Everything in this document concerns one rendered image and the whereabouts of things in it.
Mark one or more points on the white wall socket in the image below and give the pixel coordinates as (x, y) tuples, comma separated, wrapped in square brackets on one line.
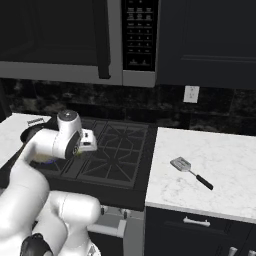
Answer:
[(191, 94)]

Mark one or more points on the dark drawer front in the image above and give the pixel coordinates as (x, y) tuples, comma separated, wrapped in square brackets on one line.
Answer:
[(200, 238)]

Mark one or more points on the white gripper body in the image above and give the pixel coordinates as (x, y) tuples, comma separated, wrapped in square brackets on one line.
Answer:
[(92, 142)]

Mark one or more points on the dark wall cupboard door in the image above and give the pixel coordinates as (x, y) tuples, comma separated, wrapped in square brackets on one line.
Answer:
[(206, 40)]

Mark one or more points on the dark oven knob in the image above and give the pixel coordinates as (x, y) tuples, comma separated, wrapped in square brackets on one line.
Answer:
[(125, 214), (102, 210)]

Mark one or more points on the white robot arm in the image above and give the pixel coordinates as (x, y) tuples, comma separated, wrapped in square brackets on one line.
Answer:
[(56, 143)]

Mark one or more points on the black and silver microwave oven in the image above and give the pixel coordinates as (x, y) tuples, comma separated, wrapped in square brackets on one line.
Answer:
[(60, 36)]

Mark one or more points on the black gas hob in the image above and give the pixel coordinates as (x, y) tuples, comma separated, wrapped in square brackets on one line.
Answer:
[(116, 156)]

